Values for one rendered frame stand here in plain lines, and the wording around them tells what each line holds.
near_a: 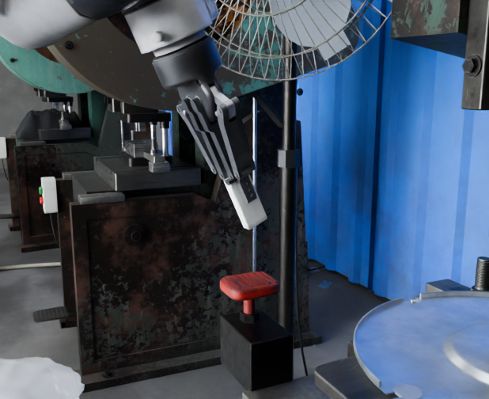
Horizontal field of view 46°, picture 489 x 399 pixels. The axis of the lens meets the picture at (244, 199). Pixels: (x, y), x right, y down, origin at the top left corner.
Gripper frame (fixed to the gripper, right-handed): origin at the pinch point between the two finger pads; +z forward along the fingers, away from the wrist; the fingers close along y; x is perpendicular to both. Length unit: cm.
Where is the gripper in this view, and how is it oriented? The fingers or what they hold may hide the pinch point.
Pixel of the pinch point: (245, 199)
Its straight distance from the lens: 72.3
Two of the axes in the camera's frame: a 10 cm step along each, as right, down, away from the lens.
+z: 3.7, 8.6, 3.5
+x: 7.9, -4.9, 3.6
